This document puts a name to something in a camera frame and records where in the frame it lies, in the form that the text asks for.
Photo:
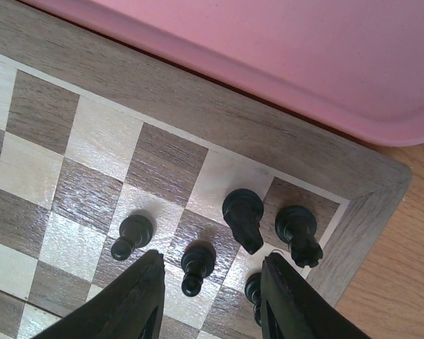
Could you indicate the black knight piece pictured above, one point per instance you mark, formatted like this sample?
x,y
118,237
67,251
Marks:
x,y
242,211

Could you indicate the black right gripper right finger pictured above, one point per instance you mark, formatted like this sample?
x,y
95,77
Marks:
x,y
292,308

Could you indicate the black rook piece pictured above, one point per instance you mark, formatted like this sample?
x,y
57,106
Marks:
x,y
296,226

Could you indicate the pink plastic tray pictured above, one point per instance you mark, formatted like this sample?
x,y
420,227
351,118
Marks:
x,y
356,66

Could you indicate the wooden chess board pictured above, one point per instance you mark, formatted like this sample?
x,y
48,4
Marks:
x,y
92,132

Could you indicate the black pawn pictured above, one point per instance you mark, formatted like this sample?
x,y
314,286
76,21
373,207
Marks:
x,y
198,262
135,232
253,295

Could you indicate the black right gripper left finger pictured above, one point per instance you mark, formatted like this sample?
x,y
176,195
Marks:
x,y
131,306

